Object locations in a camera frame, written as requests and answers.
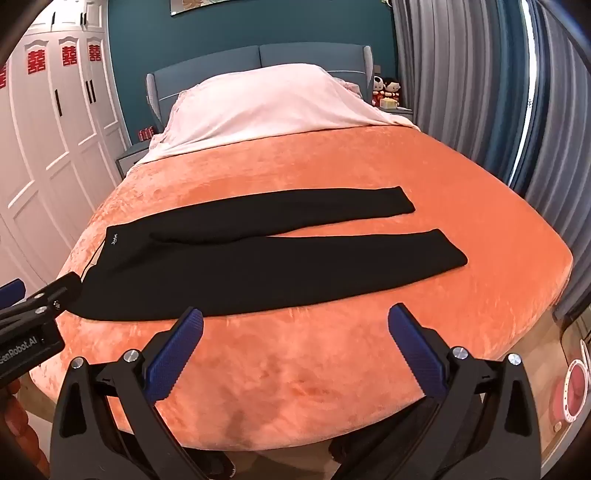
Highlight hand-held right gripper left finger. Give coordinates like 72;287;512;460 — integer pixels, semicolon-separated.
50;307;205;480

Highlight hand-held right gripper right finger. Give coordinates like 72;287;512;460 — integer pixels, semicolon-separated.
389;304;542;480

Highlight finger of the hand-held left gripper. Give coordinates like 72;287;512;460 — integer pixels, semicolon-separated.
0;278;27;308
0;272;83;330

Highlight black pants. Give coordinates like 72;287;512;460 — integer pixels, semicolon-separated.
74;186;469;320

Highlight person's left hand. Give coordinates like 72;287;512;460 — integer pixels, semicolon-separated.
0;385;50;478

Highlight white wardrobe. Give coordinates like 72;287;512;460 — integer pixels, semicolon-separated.
0;0;129;296

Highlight grey bedside table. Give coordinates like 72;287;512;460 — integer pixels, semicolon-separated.
372;106;414;121
115;140;160;182

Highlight round pink white object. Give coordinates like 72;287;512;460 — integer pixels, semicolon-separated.
560;340;591;424

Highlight orange plush blanket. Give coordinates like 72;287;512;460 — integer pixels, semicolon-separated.
30;124;573;461

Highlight blue grey curtain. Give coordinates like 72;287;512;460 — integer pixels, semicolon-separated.
519;0;591;321

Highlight pale pink quilt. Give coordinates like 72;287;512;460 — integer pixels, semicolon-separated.
139;65;420;164

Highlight blue padded headboard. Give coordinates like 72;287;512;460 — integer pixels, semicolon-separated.
147;44;375;129

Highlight framed wall picture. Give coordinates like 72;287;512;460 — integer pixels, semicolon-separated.
170;0;242;14

